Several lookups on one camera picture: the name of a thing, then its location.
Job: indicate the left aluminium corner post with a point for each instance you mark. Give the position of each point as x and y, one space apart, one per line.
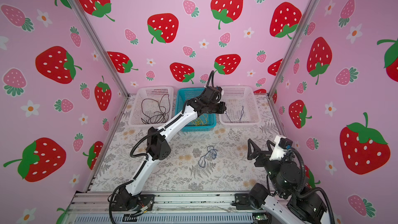
96 42

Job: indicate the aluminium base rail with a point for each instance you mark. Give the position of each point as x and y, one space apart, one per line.
207 207

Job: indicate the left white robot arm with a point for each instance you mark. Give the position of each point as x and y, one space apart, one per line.
154 147

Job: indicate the left white plastic basket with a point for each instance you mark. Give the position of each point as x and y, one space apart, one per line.
152 107

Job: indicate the right white plastic basket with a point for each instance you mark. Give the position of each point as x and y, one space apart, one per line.
242 110

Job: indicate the white plastic basket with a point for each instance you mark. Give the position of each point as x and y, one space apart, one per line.
242 110
152 107

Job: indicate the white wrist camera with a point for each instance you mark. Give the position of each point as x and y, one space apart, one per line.
218 93
282 144

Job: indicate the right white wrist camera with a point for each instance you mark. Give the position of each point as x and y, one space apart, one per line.
282 144

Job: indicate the teal plastic basket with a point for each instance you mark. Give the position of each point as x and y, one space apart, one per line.
205 122

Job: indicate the right aluminium corner post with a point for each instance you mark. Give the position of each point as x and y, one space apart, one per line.
307 14

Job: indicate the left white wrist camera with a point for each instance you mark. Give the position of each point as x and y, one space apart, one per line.
218 93

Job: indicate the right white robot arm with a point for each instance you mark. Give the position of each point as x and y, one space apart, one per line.
287 195

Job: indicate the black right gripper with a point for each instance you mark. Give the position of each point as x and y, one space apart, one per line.
265 155

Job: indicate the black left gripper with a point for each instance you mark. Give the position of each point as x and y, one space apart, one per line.
222 107

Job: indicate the aluminium corner post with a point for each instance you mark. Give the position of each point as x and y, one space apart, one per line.
96 42
307 14

